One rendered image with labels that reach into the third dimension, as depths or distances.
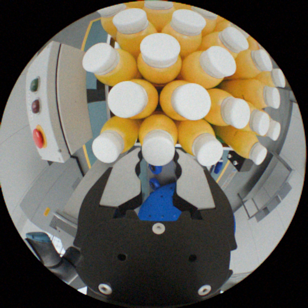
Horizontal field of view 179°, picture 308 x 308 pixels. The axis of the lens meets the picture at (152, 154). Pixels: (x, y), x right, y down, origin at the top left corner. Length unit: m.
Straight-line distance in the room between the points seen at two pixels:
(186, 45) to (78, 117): 0.21
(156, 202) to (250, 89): 0.34
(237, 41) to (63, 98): 0.25
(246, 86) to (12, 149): 2.82
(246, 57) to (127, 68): 0.20
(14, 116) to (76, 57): 2.49
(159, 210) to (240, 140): 0.25
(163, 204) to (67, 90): 0.32
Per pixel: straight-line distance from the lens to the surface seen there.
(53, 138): 0.17
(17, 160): 2.70
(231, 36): 0.17
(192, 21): 0.15
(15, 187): 2.80
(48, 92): 0.17
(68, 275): 0.57
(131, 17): 0.15
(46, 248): 0.50
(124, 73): 0.15
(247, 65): 0.23
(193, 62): 0.15
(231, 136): 0.26
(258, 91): 0.23
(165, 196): 0.29
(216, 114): 0.15
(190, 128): 0.15
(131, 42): 0.17
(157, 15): 0.20
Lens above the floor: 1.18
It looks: 58 degrees down
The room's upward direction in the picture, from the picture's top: 174 degrees counter-clockwise
